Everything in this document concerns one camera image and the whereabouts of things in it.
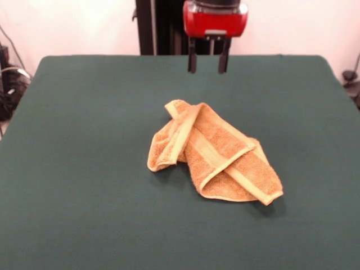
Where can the tan terry towel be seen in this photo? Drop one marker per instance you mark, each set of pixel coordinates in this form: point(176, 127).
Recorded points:
point(219, 146)

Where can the dark stand foot with knob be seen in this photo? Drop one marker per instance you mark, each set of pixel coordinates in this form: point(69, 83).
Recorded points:
point(348, 75)
point(8, 95)

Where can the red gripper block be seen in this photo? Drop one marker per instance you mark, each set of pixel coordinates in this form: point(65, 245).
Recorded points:
point(215, 24)

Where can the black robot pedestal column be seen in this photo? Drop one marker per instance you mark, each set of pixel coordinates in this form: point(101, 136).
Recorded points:
point(166, 28)

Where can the dark green table cloth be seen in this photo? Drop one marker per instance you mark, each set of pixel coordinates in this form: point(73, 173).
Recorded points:
point(84, 197)

